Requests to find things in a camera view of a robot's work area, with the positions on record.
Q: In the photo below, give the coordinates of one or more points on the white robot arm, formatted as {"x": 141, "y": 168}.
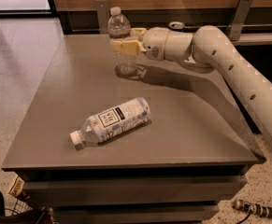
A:
{"x": 208, "y": 48}

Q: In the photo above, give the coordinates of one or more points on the blue soda can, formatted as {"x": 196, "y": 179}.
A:
{"x": 176, "y": 26}

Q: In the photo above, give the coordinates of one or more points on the metal wall bracket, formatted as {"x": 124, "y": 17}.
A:
{"x": 102, "y": 10}
{"x": 234, "y": 29}

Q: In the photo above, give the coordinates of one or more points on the clear ribbed water bottle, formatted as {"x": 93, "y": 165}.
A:
{"x": 119, "y": 29}

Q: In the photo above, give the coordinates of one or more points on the white labelled water bottle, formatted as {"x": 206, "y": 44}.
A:
{"x": 112, "y": 122}

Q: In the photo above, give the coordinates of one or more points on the grey side shelf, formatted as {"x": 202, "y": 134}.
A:
{"x": 254, "y": 39}

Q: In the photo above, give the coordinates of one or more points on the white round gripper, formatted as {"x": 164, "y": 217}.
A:
{"x": 155, "y": 43}

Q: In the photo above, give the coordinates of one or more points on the black wire basket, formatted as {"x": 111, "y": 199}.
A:
{"x": 22, "y": 213}

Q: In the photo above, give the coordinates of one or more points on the black white striped handle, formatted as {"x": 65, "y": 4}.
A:
{"x": 253, "y": 208}

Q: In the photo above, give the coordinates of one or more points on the brown snack packet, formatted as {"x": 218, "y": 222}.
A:
{"x": 16, "y": 186}

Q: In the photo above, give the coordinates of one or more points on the left metal wall bracket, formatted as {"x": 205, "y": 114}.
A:
{"x": 102, "y": 10}

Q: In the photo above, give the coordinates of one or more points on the right metal wall bracket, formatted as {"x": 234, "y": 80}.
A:
{"x": 234, "y": 29}

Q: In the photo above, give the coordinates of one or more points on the grey table cabinet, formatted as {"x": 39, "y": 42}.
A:
{"x": 193, "y": 153}

